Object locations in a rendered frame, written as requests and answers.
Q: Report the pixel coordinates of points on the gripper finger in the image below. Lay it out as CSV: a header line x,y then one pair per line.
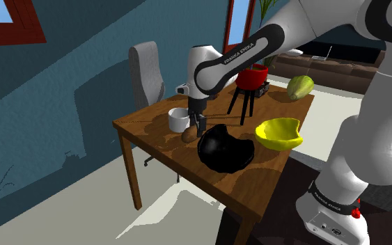
x,y
201,126
193,120

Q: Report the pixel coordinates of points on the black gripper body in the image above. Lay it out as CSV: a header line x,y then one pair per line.
x,y
196,106

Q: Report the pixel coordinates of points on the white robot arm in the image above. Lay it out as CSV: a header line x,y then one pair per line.
x,y
368,142

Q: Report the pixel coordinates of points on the white cup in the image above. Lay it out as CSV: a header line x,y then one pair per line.
x,y
178,119

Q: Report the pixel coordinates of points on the brown potato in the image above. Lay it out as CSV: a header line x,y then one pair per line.
x,y
188,135

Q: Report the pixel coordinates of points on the black bowl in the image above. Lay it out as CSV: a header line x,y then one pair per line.
x,y
224,151

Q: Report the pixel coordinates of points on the wooden table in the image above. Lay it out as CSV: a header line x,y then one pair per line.
x,y
189,163

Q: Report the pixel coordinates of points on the grey office chair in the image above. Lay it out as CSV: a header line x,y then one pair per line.
x,y
145,74

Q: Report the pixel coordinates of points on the red pot on black legs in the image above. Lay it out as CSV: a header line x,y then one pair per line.
x,y
251,78

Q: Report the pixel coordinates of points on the dark patterned box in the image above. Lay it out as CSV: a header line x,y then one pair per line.
x,y
263,89

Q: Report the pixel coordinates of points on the yellow bowl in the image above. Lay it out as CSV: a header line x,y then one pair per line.
x,y
278,135

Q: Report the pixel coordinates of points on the red framed door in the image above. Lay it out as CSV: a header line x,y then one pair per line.
x,y
229,23

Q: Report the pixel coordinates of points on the green melon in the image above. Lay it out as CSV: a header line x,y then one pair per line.
x,y
299,87

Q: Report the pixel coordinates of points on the dark robot stand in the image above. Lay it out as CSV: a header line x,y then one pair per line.
x,y
284,207

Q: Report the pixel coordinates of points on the green house plant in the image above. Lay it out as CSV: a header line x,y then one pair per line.
x,y
267,8

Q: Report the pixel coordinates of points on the brown sofa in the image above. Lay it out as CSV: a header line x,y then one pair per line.
x,y
338,73

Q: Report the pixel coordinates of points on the red framed window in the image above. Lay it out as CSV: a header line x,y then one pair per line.
x,y
19,32

